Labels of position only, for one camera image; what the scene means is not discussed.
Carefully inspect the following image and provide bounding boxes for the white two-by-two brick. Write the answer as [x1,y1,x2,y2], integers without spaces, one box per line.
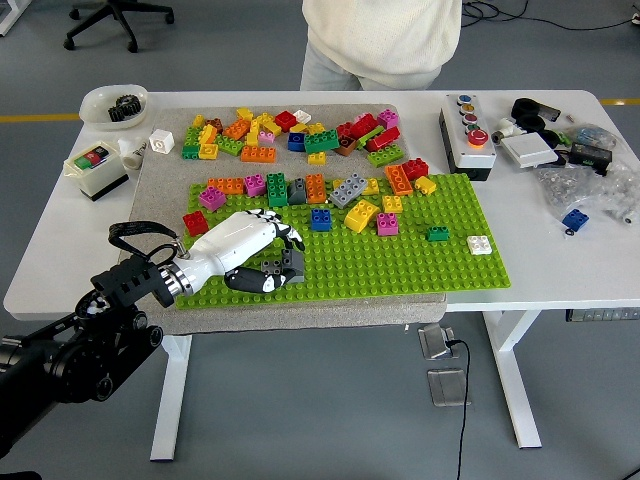
[464,233,494,257]

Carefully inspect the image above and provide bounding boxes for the green baseplate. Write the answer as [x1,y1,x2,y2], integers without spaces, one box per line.
[174,172,512,311]

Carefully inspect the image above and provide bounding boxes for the pink two-by-two brick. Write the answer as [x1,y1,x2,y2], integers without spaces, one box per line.
[243,172,267,199]

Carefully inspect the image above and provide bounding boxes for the person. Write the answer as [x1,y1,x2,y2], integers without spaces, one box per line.
[299,0,463,92]

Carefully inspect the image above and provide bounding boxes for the black power cable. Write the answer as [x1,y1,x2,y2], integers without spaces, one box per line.
[444,338,473,480]

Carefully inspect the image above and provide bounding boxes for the lime green two-by-four brick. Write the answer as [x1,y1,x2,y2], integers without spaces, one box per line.
[366,143,406,169]

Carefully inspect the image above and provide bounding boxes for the black office chair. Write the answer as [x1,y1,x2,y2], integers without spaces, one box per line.
[63,0,176,54]

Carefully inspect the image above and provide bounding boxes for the switch box green red buttons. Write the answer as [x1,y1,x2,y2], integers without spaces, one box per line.
[63,139,130,203]

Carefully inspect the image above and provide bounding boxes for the yellow arch brick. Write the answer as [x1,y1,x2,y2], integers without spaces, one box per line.
[342,199,381,234]

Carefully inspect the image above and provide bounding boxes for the lime green flat plate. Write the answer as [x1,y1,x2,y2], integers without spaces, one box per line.
[355,124,386,151]

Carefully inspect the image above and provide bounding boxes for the grey slope brick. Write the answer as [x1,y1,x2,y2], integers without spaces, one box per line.
[279,247,306,276]
[286,177,308,206]

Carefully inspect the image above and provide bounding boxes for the white cube box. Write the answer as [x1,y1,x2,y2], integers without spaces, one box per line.
[148,128,176,155]

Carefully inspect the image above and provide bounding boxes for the white table leg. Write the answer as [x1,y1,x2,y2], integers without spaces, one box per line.
[482,309,544,450]
[149,334,194,462]

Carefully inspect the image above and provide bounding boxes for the white flat switch plate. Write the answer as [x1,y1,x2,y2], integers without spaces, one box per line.
[499,133,560,170]

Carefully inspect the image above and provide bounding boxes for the table height control panel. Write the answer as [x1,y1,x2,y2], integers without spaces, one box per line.
[565,307,640,323]

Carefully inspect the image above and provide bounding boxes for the push-button control box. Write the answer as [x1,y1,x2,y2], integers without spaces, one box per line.
[438,92,498,182]

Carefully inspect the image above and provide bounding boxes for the red two-by-four brick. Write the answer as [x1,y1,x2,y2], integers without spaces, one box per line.
[348,112,380,141]
[364,125,403,153]

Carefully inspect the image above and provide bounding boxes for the clear bag of screws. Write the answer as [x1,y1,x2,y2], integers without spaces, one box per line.
[534,164,609,221]

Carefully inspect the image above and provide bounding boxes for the black floor cable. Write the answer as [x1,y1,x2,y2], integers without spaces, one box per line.
[461,0,640,31]

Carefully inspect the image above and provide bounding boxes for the white plastic bowl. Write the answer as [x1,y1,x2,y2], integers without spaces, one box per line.
[78,83,150,132]

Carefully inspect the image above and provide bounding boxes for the white pipe connector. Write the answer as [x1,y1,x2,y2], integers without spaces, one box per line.
[490,117,526,147]

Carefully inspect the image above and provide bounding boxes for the dark green two-by-four brick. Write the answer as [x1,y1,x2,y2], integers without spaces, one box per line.
[265,171,289,209]
[303,128,342,155]

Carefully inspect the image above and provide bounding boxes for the grey-brown mat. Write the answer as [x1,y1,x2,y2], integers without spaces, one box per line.
[124,103,449,339]

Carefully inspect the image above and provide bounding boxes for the orange two-by-four brick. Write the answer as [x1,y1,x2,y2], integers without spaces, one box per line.
[207,176,246,196]
[239,145,278,164]

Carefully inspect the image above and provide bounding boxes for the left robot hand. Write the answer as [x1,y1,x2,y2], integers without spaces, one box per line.
[177,208,306,296]

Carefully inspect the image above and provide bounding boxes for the clear bag blue parts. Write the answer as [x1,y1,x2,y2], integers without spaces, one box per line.
[562,122,619,151]

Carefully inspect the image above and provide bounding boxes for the orange upturned long brick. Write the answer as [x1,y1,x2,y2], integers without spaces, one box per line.
[382,163,414,197]

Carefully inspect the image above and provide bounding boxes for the grey two-by-four brick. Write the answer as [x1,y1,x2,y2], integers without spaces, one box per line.
[327,172,369,210]
[259,258,306,285]

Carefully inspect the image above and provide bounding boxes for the white furniture foot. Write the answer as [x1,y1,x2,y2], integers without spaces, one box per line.
[0,0,32,37]

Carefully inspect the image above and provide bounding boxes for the red two-by-two brick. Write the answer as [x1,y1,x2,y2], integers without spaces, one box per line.
[273,110,300,134]
[399,156,430,182]
[182,210,210,237]

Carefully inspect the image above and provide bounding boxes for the black power adapter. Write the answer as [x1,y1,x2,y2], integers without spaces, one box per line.
[568,142,614,177]

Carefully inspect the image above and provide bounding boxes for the metal floor socket box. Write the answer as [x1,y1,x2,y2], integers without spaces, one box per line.
[426,368,471,409]
[418,323,457,361]

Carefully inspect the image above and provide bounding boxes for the white plastic tube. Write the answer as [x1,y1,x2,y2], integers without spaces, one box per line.
[117,137,149,171]

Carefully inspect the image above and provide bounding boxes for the clear bag metal parts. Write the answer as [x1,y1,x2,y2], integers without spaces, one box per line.
[597,159,640,229]

